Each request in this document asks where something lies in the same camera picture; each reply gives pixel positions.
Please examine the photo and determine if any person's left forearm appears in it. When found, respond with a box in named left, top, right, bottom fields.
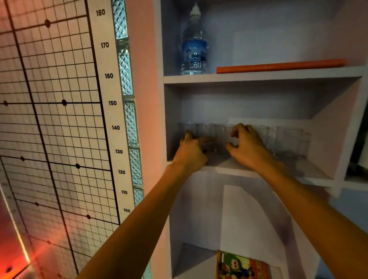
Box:
left=76, top=164, right=208, bottom=279

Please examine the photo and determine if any person's left hand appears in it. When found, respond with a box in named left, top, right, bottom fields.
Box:
left=172, top=131, right=216, bottom=175

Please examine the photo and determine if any white shelf unit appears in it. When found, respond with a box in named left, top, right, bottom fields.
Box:
left=154, top=0, right=368, bottom=279

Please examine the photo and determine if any grid chart with height scale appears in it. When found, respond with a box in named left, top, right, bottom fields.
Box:
left=0, top=0, right=136, bottom=279

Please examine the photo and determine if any person's right hand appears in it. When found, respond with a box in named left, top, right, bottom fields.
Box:
left=225, top=124, right=282, bottom=176

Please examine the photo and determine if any plastic water bottle blue label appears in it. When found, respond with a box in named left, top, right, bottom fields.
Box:
left=181, top=3, right=208, bottom=76

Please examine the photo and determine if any row of clear glasses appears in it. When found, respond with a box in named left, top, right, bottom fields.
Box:
left=178, top=122, right=313, bottom=161

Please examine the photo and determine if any flat orange book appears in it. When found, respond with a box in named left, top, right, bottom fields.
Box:
left=216, top=59, right=347, bottom=74

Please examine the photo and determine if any clear drinking glass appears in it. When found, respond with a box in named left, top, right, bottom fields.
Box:
left=216, top=124, right=237, bottom=156
left=197, top=123, right=217, bottom=154

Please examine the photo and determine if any person's right forearm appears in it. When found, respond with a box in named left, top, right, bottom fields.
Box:
left=258, top=161, right=368, bottom=279

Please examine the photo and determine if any glass block column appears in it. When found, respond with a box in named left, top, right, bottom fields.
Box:
left=111, top=0, right=152, bottom=279

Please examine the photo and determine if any colourful picture book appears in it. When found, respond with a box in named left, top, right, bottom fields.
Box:
left=216, top=250, right=271, bottom=279

